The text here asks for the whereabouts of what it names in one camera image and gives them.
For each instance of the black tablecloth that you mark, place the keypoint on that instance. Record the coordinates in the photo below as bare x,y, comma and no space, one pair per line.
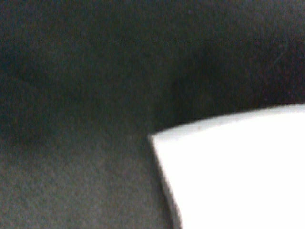
83,83

